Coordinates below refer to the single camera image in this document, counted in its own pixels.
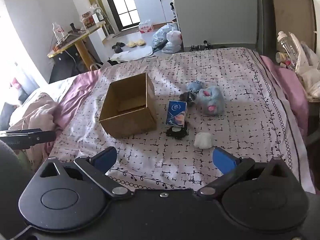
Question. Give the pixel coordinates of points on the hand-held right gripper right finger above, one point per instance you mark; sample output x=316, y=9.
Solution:
x=223, y=161

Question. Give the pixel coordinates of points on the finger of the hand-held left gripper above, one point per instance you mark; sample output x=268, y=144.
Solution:
x=37, y=136

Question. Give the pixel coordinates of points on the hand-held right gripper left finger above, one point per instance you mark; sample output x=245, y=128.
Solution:
x=106, y=158

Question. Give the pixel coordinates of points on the brown cardboard box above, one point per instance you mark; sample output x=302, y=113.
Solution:
x=130, y=125

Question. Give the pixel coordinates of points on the fluffy blue plush toy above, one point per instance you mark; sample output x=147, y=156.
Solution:
x=212, y=98

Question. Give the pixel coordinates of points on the blue tissue pack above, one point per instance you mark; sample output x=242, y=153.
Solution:
x=176, y=112

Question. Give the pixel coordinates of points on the light pink quilt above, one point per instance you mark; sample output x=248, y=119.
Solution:
x=32, y=115

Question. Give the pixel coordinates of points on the black-patterned white bed sheet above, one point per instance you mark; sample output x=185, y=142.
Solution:
x=237, y=135

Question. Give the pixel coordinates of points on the white rolled cloth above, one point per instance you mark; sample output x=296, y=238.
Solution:
x=202, y=140

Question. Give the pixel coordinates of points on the black knitted item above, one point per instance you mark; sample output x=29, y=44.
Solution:
x=180, y=133

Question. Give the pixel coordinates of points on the white pillow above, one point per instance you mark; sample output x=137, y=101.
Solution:
x=60, y=86

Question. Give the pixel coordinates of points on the dark grey bagged cloth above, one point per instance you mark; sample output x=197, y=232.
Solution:
x=186, y=97

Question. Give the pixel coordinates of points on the blue denim pouch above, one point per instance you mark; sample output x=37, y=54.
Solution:
x=195, y=87

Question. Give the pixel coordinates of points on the pink blanket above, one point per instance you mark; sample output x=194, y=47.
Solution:
x=287, y=80

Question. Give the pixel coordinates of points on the clear bottle with red label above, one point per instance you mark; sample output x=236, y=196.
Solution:
x=58, y=32

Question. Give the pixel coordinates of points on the black slipper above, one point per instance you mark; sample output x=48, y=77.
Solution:
x=117, y=49
x=121, y=44

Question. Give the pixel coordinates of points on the white floor mat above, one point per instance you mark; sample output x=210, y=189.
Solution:
x=137, y=52

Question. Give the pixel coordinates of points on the round yellow table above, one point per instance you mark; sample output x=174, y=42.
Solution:
x=83, y=35

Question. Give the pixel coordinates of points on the small light blue bag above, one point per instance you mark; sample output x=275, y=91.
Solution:
x=171, y=48

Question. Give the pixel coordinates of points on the crumpled clear plastic bag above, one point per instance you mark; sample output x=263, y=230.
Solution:
x=308, y=67

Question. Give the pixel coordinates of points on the red snack package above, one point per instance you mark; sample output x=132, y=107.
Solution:
x=88, y=20

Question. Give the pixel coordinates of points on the clear bottle with pink cap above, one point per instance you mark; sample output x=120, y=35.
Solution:
x=287, y=47

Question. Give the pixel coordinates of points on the white plastic bag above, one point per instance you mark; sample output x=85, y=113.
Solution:
x=174, y=37

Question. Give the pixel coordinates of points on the blue-grey plastic bag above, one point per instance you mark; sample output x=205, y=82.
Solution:
x=161, y=35

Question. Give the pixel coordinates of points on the small white fan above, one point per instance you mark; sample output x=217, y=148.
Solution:
x=98, y=13

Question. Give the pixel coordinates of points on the pack of water bottles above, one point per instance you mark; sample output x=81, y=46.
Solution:
x=145, y=27

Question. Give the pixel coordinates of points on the black framed glass door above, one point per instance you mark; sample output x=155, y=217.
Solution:
x=117, y=5

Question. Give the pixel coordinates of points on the white kitchen cabinet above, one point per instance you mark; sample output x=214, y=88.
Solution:
x=152, y=7

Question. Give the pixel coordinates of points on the brown board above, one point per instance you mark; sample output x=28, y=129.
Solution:
x=292, y=7

